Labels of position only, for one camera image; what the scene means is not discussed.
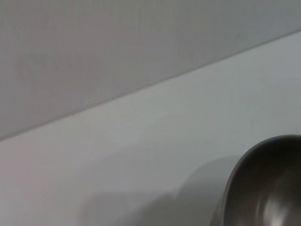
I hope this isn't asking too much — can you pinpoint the stainless steel mixing bowl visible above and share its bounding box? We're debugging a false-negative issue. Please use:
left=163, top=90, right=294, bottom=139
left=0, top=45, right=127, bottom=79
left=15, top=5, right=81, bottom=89
left=222, top=134, right=301, bottom=226

